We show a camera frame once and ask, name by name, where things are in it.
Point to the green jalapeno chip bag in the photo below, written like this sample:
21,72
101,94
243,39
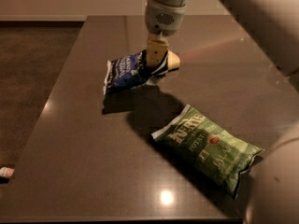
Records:
208,148

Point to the blue chip bag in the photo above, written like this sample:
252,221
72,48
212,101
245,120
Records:
132,71

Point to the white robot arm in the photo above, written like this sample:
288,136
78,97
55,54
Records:
273,24

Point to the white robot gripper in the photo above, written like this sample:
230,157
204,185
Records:
163,19

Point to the white object at floor edge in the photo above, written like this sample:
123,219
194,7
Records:
6,172

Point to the yellow sponge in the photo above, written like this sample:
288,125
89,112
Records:
173,61

